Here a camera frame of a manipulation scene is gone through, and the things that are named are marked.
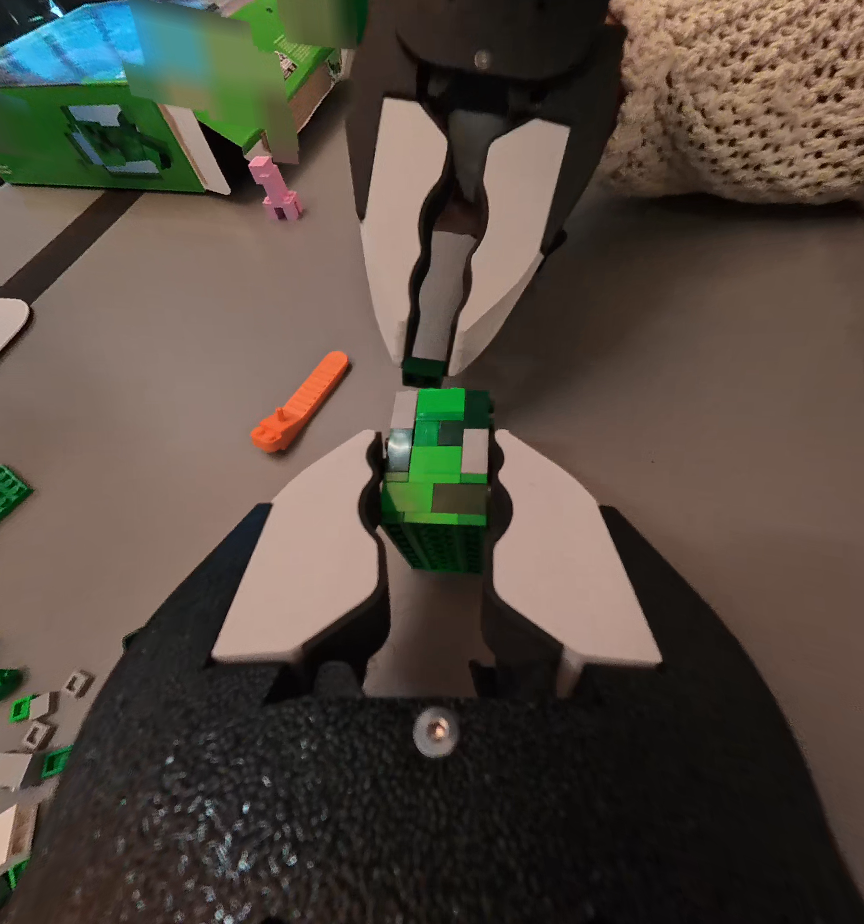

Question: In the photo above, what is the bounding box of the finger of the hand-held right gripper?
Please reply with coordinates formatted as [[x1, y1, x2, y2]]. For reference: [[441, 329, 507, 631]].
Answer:
[[358, 96, 451, 369], [446, 119, 573, 378]]

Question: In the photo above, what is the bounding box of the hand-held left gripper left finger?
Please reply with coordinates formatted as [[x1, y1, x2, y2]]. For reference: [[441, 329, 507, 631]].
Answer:
[[210, 429, 391, 705]]

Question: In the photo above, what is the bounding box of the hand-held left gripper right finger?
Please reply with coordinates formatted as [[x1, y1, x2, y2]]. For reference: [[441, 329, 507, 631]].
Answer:
[[475, 429, 662, 701]]

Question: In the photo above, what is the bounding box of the green lego build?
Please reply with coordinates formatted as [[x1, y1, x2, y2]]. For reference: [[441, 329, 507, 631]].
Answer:
[[380, 388, 492, 576]]

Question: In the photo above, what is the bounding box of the pink lego pig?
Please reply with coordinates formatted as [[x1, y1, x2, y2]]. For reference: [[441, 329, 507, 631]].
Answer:
[[248, 155, 305, 223]]

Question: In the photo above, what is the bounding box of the pile of loose lego pieces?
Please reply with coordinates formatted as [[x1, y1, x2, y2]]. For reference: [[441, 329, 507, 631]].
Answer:
[[0, 628, 100, 914]]

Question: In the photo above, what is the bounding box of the green cardboard lego box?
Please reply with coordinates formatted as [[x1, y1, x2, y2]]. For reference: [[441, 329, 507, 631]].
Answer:
[[0, 0, 369, 196]]

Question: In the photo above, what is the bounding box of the orange brick separator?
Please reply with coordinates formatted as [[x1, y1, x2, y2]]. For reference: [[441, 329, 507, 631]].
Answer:
[[250, 351, 350, 454]]

